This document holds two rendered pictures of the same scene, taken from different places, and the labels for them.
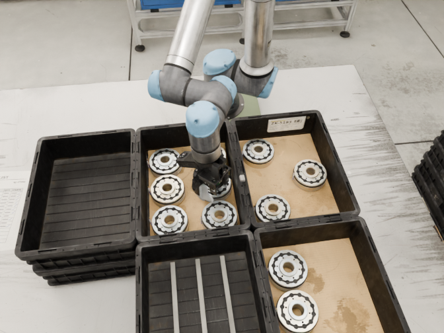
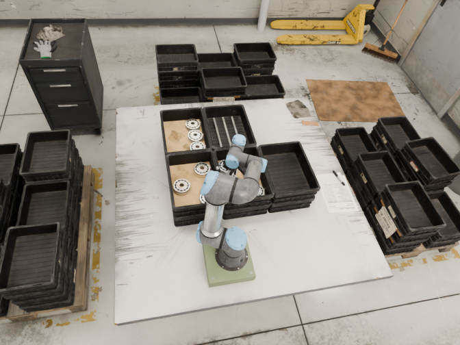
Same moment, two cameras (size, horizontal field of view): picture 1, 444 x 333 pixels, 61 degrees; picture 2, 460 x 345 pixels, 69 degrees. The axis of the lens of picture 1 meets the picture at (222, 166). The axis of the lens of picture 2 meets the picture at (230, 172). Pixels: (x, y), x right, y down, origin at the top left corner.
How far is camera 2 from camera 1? 2.00 m
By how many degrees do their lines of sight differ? 73
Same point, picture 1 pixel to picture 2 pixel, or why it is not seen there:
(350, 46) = not seen: outside the picture
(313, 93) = (159, 283)
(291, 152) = (188, 202)
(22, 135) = (350, 236)
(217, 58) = (237, 235)
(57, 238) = (291, 161)
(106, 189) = (280, 181)
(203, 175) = not seen: hidden behind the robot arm
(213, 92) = (235, 150)
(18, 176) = (335, 209)
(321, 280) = (183, 147)
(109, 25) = not seen: outside the picture
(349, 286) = (173, 145)
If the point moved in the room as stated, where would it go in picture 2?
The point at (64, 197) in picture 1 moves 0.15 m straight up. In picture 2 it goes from (298, 178) to (304, 163)
